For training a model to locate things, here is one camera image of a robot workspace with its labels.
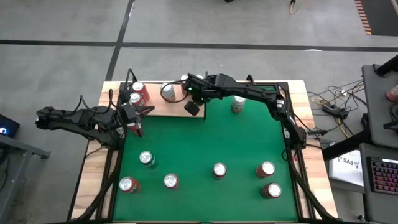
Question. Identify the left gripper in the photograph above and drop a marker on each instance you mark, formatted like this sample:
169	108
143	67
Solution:
132	113

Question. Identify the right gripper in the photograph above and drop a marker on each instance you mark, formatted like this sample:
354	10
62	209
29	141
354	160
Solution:
202	88

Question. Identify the red Coca-Cola can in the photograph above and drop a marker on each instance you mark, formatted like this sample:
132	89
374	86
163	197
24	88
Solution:
184	77

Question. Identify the red soda can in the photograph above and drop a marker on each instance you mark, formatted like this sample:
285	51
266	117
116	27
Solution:
132	127
127	184
265	169
272	190

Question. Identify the white red Spindrift can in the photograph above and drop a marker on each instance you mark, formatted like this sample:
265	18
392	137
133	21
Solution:
168	93

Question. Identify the silver-topped soda can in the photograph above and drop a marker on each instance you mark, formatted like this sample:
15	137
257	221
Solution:
237	104

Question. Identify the red Star Wars cola can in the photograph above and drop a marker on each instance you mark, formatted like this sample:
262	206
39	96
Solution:
219	170

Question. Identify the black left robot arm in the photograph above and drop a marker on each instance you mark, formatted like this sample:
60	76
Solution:
77	119

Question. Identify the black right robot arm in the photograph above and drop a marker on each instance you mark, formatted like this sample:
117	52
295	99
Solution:
258	93

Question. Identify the wooden shelf board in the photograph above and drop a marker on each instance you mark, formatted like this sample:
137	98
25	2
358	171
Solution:
155	109

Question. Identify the green table mat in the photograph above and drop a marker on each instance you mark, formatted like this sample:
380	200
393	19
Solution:
199	202

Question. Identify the gray metal stand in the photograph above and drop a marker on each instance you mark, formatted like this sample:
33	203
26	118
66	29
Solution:
28	148

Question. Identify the black device blue light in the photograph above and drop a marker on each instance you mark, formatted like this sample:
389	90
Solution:
9	127

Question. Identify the black desk beam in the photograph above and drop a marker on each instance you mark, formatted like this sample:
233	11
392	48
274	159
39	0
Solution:
345	146

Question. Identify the white paper sign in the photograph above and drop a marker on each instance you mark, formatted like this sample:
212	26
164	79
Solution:
345	168

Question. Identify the gray desk top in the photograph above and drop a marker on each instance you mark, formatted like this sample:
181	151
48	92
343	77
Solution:
365	202
376	109

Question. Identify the black pole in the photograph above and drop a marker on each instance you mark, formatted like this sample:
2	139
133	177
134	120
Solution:
387	67

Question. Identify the red object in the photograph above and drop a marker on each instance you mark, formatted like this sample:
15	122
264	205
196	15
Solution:
393	94

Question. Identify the black striped-edge floor mat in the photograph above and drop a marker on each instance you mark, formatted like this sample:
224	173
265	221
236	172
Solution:
382	15

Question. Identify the backlit computer keyboard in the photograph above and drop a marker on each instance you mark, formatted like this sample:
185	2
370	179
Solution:
384	175

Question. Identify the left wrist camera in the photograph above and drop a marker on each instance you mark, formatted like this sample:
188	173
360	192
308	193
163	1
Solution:
140	129

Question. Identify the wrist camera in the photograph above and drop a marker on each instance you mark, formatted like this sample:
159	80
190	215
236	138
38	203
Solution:
140	129
191	108

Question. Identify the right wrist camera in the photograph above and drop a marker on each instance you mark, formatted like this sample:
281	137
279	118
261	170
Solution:
191	108

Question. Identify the black table frame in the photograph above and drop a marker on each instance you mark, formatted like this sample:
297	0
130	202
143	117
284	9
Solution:
109	174

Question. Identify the gray metal bracket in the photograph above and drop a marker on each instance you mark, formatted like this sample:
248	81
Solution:
285	133

